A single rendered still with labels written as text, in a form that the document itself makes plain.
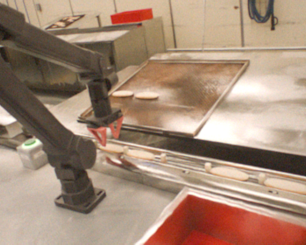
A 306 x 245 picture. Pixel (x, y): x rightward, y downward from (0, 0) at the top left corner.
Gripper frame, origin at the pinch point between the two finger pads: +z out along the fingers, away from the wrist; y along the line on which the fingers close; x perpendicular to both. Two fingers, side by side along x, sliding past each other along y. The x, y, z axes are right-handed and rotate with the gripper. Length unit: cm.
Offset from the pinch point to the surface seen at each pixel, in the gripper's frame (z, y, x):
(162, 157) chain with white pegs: 1.8, 0.8, 20.6
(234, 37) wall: 47, -370, -107
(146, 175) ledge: 2.6, 9.2, 20.6
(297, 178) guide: 3, -3, 55
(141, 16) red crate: -2, -295, -204
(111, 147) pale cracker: 2.3, 0.8, 0.8
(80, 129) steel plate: 6.6, -12.3, -29.5
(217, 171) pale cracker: 2.6, 1.2, 37.2
